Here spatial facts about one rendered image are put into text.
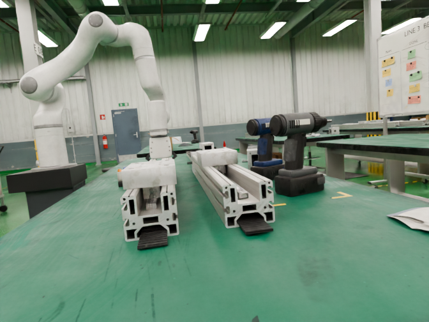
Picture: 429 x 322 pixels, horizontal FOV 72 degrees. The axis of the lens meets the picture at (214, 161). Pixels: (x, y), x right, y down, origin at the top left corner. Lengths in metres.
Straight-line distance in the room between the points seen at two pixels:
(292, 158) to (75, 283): 0.58
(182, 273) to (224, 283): 0.07
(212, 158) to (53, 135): 0.84
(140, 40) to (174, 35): 11.53
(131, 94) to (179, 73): 2.11
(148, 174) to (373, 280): 0.43
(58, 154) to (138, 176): 0.91
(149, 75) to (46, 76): 0.43
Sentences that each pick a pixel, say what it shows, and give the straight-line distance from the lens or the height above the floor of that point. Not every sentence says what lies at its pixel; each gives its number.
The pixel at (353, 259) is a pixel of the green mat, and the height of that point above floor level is 0.78.
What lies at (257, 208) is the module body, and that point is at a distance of 0.59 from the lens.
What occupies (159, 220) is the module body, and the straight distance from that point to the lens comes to 0.57.
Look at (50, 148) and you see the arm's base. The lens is 1.50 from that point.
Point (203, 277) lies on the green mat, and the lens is 0.42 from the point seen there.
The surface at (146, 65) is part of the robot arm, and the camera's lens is 1.40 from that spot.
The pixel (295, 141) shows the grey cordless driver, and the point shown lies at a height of 0.92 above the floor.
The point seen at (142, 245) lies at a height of 0.79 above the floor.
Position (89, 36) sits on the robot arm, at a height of 1.41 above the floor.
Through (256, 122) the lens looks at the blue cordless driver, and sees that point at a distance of 1.03.
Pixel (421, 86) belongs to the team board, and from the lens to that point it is 3.98.
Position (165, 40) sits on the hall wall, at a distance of 12.85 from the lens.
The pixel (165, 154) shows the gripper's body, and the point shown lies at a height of 0.88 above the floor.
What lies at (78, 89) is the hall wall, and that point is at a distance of 12.87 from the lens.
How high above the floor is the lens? 0.97
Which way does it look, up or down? 6 degrees down
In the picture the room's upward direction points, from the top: 5 degrees counter-clockwise
